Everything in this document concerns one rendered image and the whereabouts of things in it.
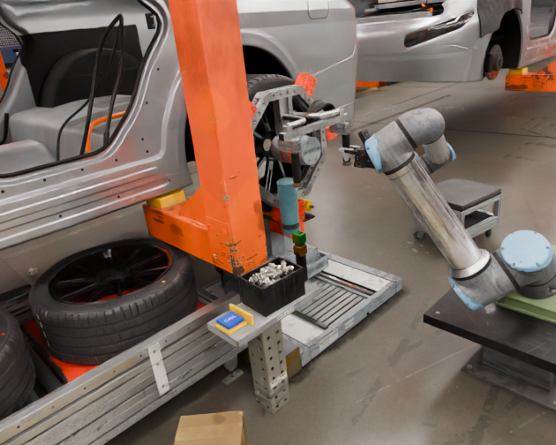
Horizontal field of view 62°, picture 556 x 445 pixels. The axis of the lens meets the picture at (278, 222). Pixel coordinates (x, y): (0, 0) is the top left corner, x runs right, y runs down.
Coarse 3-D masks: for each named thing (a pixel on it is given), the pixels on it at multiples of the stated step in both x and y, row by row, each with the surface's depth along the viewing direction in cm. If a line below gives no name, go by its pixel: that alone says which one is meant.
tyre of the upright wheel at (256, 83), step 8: (248, 80) 209; (256, 80) 207; (264, 80) 209; (272, 80) 212; (280, 80) 216; (288, 80) 219; (248, 88) 204; (256, 88) 207; (264, 88) 210; (272, 88) 213; (248, 96) 205; (264, 208) 227
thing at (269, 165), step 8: (272, 104) 241; (296, 104) 228; (264, 112) 216; (264, 120) 219; (264, 128) 219; (272, 128) 224; (256, 136) 216; (264, 136) 220; (272, 136) 228; (256, 144) 222; (256, 152) 218; (264, 152) 227; (264, 160) 223; (272, 160) 227; (272, 168) 228; (280, 168) 232; (288, 168) 247; (304, 168) 241; (264, 176) 228; (272, 176) 250; (280, 176) 247; (288, 176) 244; (264, 184) 228; (272, 184) 244; (272, 192) 231
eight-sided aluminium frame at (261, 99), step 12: (264, 96) 200; (276, 96) 205; (300, 96) 216; (264, 108) 202; (252, 120) 199; (252, 132) 200; (312, 132) 235; (324, 132) 233; (324, 144) 235; (324, 156) 237; (312, 168) 239; (312, 180) 235; (264, 192) 213; (300, 192) 230; (276, 204) 220
